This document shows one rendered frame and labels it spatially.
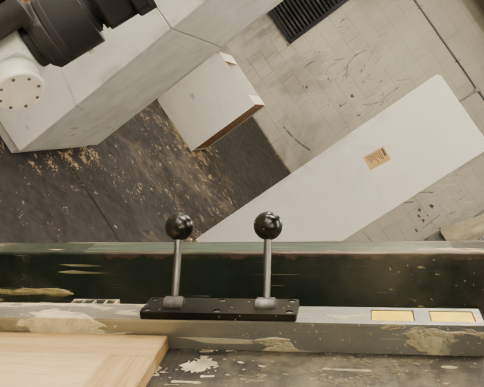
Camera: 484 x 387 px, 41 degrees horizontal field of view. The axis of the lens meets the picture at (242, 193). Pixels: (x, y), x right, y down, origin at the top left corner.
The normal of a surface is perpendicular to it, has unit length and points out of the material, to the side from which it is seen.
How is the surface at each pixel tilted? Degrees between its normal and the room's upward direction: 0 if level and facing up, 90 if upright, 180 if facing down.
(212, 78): 90
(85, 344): 57
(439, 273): 90
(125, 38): 90
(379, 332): 90
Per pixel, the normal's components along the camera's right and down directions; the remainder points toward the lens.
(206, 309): -0.06, -0.97
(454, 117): -0.25, 0.11
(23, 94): 0.46, 0.76
